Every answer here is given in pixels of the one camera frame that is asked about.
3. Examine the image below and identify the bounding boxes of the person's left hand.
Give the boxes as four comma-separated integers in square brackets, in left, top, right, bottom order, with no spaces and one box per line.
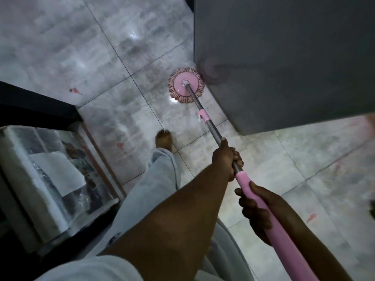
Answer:
[212,137,244,182]

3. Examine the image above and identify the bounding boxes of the person's right hand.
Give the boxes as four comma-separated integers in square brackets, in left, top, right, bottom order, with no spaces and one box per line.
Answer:
[234,181,285,247]

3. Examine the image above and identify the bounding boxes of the pink spin mop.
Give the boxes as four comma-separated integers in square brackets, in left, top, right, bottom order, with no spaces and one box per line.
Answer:
[168,67,320,281]

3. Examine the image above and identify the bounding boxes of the person's left forearm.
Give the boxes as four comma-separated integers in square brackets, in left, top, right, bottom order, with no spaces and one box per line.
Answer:
[98,161,232,281]

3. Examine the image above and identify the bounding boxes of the person's right forearm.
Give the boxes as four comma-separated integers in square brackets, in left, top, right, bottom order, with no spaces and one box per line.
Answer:
[271,199,355,281]

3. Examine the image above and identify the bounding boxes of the person's bare foot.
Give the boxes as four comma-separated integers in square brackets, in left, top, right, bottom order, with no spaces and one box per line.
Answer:
[155,129,174,149]

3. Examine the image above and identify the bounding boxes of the person's grey trousers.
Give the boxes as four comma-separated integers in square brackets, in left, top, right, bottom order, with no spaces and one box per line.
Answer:
[88,148,255,281]

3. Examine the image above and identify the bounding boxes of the white paper sheet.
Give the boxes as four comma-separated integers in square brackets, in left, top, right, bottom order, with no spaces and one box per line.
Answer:
[29,151,87,197]

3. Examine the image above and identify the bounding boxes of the glass display cabinet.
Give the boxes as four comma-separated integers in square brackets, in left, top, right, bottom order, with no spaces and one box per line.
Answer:
[0,121,125,256]

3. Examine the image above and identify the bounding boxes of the person's white shirt sleeve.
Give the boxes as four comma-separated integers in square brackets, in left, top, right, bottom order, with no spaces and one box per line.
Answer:
[35,254,145,281]

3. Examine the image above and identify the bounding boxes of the black counter top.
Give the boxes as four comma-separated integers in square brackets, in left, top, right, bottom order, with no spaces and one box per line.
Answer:
[0,81,85,132]

